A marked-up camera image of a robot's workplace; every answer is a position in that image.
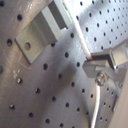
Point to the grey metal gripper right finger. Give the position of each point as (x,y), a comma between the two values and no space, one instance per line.
(118,53)

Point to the grey metal cable clip bracket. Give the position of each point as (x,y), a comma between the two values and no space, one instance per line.
(43,30)

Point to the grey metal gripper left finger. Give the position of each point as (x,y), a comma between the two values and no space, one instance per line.
(99,70)

